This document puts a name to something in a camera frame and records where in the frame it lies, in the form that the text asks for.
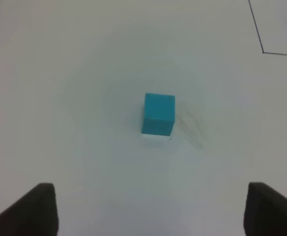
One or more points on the blue cube block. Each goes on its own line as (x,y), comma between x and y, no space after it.
(159,114)

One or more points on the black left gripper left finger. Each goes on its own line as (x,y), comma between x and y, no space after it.
(35,214)

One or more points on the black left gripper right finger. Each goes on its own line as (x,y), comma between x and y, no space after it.
(265,211)

